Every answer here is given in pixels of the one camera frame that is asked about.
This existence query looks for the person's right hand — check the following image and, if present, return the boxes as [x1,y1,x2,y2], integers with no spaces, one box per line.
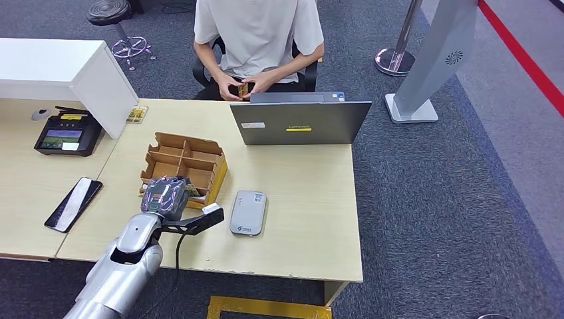
[214,72,242,102]

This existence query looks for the person's left hand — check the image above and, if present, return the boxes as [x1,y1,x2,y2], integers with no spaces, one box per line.
[243,70,279,94]

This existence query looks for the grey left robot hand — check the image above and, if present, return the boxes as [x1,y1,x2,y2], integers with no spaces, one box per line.
[140,175,191,222]

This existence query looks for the divided cardboard box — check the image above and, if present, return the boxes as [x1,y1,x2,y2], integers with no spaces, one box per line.
[139,132,229,211]

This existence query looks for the person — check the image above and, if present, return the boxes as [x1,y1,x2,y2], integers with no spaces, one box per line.
[194,0,326,102]

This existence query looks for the grey card reader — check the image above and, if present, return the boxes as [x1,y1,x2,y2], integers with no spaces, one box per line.
[229,189,268,237]

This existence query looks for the yellow printed card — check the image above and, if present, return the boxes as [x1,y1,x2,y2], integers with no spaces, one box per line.
[126,104,150,124]

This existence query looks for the grey laptop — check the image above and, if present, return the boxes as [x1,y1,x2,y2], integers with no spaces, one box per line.
[229,91,372,146]

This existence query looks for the black smartphone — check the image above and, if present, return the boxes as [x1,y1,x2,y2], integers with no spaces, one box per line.
[44,177,104,234]

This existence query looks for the black payment terminal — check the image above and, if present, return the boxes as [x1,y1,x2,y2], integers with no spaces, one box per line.
[33,106,103,158]

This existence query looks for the black round stool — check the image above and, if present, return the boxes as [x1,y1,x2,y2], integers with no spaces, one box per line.
[86,0,157,72]

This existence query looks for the yellow floor tape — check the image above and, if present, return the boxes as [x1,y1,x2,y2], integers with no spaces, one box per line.
[206,296,332,319]

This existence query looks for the grey kiosk stand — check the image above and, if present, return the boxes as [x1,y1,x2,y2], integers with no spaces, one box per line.
[384,0,480,124]

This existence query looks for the white desk shelf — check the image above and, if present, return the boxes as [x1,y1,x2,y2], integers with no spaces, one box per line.
[0,37,139,140]

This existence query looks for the red floor tape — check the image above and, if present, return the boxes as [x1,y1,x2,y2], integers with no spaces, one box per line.
[478,0,564,119]

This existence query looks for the pale wrist camera, black bracket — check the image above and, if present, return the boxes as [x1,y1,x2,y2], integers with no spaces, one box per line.
[162,202,225,237]

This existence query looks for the black camera cable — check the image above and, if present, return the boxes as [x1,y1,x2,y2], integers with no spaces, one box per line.
[150,233,187,309]

